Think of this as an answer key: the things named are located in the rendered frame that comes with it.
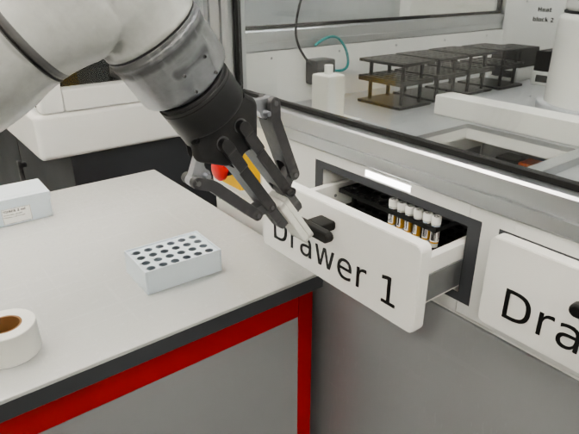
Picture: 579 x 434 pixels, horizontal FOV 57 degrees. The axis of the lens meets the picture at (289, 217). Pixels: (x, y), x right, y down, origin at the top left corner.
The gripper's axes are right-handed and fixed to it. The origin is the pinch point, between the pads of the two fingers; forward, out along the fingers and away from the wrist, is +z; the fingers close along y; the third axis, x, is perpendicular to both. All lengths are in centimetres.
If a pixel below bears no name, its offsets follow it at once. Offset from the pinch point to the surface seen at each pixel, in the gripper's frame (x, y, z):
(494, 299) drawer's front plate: -18.6, 7.7, 14.5
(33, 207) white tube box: 58, -22, 3
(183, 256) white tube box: 22.0, -10.5, 9.1
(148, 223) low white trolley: 43.6, -9.5, 13.9
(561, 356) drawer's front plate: -26.8, 6.2, 16.6
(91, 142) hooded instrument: 80, -3, 10
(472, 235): -13.6, 12.3, 11.0
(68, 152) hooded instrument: 80, -9, 8
